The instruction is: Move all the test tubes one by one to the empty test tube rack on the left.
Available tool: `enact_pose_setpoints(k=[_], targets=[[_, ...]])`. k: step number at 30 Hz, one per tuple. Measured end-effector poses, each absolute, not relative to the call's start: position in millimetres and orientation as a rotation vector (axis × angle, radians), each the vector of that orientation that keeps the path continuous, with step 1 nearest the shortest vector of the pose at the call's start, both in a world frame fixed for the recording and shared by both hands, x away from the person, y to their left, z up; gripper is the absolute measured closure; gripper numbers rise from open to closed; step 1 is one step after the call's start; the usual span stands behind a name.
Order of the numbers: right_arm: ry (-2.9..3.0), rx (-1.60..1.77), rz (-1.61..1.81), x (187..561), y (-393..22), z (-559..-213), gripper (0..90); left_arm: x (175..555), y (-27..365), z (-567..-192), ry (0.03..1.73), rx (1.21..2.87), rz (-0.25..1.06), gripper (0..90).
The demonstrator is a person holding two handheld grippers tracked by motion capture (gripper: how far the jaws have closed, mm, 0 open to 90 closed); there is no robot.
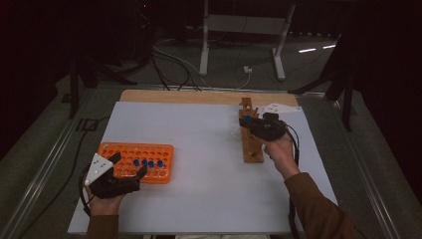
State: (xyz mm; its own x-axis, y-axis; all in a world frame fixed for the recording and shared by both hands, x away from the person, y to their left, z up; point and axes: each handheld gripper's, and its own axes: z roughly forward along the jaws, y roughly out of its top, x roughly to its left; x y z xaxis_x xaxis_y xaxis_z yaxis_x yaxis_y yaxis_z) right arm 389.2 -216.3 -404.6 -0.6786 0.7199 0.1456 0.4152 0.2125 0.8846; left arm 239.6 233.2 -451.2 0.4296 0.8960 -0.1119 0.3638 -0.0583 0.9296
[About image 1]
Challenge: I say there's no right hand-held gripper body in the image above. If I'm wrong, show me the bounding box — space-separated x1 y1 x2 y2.
250 103 303 142

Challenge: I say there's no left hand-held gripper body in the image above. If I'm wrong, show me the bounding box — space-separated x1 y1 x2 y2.
84 152 141 200

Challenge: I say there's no orange plastic test tube rack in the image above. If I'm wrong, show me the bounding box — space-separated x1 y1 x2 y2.
97 141 175 184

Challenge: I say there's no wooden test tube rack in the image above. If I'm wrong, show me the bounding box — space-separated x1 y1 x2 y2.
238 97 266 164

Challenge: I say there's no person's right hand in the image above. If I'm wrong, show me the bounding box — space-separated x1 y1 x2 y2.
263 132 302 181

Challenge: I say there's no person's left hand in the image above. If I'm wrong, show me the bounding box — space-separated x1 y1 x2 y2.
84 185 127 217

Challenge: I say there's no white board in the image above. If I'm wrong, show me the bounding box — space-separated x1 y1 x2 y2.
67 101 339 235

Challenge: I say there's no black metal stand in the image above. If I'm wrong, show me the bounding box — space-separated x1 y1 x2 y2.
288 33 356 132
68 49 137 120

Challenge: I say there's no white metal stand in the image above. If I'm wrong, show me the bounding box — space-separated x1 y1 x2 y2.
198 0 297 82

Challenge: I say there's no long black floor cable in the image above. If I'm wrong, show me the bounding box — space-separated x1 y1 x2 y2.
18 116 110 239

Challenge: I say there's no left hand-held gripper black cable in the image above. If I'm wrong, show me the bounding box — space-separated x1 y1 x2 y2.
78 164 94 217

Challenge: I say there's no hand-held gripper black cable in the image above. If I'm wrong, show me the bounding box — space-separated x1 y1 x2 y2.
78 164 94 217
284 122 302 239

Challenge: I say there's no right hand-held gripper black cable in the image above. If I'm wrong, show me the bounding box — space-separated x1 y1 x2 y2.
284 122 302 239

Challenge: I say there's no metal floor rail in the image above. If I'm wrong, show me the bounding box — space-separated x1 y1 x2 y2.
0 87 98 239
327 98 401 239

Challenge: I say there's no white cable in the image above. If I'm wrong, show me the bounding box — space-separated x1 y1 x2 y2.
152 39 252 91

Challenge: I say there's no black cable bundle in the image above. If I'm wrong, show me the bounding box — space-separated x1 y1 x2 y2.
149 44 202 93

